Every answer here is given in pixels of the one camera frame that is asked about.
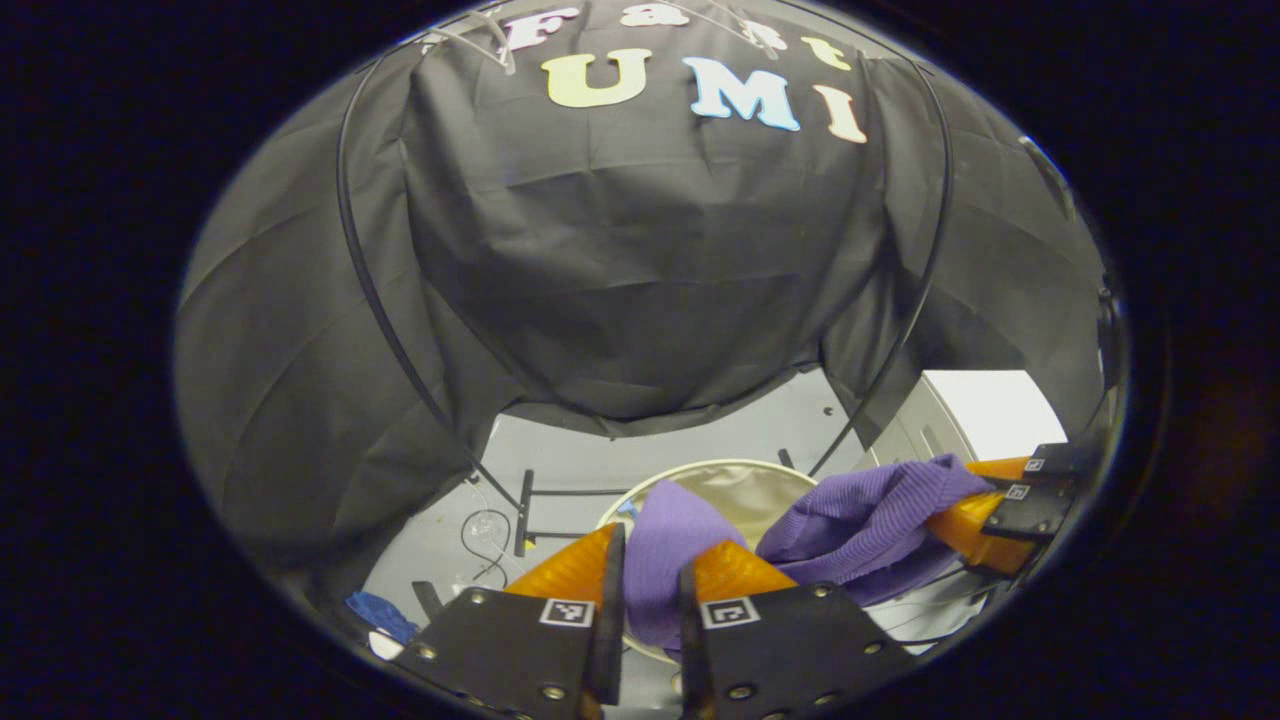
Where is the blue cloth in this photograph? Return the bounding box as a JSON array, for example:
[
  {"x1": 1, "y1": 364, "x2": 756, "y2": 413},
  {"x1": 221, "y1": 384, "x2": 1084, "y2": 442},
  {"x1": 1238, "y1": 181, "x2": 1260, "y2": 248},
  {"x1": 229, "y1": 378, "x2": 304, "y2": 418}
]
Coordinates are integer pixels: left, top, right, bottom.
[{"x1": 345, "y1": 590, "x2": 421, "y2": 643}]

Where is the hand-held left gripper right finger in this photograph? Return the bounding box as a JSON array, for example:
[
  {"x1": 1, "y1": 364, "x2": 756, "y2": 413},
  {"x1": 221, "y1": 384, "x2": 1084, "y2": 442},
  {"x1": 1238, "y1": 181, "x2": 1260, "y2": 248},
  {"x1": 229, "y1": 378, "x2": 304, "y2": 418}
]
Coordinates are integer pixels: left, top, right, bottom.
[{"x1": 678, "y1": 540, "x2": 916, "y2": 720}]

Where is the white cabinet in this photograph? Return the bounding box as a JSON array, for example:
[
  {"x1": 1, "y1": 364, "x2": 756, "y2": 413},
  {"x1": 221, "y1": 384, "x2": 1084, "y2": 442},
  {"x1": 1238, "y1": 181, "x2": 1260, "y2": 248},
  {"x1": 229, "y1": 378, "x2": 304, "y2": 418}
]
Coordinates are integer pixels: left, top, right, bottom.
[{"x1": 868, "y1": 370, "x2": 1069, "y2": 471}]

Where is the black backdrop cloth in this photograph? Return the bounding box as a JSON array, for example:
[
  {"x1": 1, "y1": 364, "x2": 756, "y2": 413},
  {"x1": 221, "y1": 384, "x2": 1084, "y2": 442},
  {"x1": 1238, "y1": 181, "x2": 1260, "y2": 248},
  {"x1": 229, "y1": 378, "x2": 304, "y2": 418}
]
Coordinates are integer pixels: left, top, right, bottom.
[{"x1": 172, "y1": 0, "x2": 1126, "y2": 601}]

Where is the beige laundry hamper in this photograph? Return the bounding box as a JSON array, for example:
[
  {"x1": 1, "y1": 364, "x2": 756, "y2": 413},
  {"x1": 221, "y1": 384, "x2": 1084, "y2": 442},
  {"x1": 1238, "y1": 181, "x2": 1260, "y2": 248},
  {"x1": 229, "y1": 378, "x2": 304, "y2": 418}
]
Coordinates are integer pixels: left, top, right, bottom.
[{"x1": 595, "y1": 458, "x2": 873, "y2": 666}]

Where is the white clothes hanger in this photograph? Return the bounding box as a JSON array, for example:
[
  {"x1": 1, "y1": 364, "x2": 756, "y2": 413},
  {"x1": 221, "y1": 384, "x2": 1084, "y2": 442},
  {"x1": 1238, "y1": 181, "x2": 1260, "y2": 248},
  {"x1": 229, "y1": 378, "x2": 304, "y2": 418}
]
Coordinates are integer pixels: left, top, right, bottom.
[{"x1": 420, "y1": 10, "x2": 521, "y2": 77}]

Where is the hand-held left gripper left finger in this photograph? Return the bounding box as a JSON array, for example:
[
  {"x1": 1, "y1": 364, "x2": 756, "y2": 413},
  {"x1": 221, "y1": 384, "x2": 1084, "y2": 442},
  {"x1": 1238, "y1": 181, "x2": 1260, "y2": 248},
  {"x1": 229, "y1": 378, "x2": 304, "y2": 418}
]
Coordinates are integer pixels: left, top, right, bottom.
[{"x1": 395, "y1": 522, "x2": 628, "y2": 720}]

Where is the purple ribbed jacket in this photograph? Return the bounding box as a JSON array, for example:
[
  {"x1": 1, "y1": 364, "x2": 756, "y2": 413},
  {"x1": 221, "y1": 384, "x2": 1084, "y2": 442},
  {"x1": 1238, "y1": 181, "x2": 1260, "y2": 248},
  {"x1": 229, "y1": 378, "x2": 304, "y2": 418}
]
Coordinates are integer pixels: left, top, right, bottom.
[{"x1": 620, "y1": 453, "x2": 998, "y2": 651}]

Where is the thin floor cable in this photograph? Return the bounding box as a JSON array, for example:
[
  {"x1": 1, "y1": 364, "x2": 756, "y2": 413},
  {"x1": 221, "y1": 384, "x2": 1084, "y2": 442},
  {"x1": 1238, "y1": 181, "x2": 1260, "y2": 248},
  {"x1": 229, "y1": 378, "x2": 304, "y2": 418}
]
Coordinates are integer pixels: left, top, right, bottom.
[{"x1": 458, "y1": 478, "x2": 528, "y2": 591}]

